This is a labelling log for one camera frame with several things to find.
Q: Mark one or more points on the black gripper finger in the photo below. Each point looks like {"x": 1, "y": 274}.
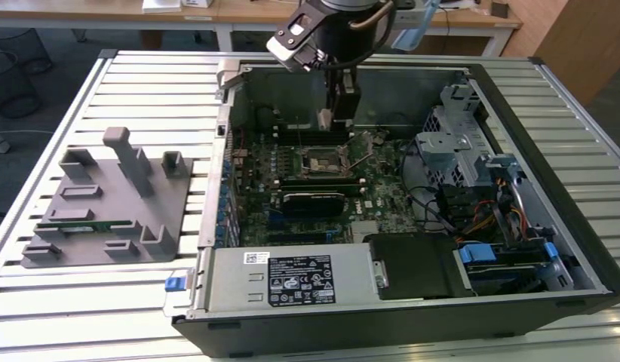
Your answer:
{"x": 330, "y": 90}
{"x": 346, "y": 105}

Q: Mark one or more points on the silver CPU green edge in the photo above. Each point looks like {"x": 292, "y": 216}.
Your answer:
{"x": 325, "y": 120}

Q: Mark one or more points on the CPU socket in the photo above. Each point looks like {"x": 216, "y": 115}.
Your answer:
{"x": 320, "y": 162}

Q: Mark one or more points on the round coin cell battery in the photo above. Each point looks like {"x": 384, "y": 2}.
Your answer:
{"x": 378, "y": 139}

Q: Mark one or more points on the black RAM slot bank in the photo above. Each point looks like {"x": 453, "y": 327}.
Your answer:
{"x": 314, "y": 185}
{"x": 289, "y": 132}

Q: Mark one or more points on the silver metal drive cage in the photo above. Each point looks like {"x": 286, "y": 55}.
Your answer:
{"x": 442, "y": 147}

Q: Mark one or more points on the green motherboard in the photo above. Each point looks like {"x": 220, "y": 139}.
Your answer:
{"x": 385, "y": 188}

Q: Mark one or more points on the black graphics card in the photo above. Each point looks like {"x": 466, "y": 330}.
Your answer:
{"x": 312, "y": 205}

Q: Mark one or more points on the white box with print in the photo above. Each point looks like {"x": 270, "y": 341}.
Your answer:
{"x": 196, "y": 3}

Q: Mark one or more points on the silver finned heatsink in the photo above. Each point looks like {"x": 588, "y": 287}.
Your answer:
{"x": 364, "y": 230}

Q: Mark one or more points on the white cardboard box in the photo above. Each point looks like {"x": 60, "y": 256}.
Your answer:
{"x": 161, "y": 7}

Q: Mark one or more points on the blue disk carrier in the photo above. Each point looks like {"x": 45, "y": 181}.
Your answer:
{"x": 478, "y": 253}

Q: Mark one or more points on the wooden cabinet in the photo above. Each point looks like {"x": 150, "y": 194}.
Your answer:
{"x": 586, "y": 49}

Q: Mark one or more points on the grey power supply unit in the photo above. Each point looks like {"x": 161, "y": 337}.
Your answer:
{"x": 229, "y": 279}

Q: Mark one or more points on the grey plastic parts rack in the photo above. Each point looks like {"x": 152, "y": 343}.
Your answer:
{"x": 113, "y": 211}

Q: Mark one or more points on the green RAM stick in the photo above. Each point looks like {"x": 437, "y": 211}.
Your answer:
{"x": 102, "y": 225}

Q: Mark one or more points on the blue case latch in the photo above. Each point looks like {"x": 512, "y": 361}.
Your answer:
{"x": 174, "y": 284}

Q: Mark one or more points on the black PC case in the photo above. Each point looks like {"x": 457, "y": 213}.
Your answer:
{"x": 340, "y": 332}

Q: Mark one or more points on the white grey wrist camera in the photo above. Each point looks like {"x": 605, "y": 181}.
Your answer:
{"x": 294, "y": 41}

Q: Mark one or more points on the wooden desk white frame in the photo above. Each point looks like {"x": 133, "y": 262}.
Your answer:
{"x": 481, "y": 20}
{"x": 88, "y": 15}

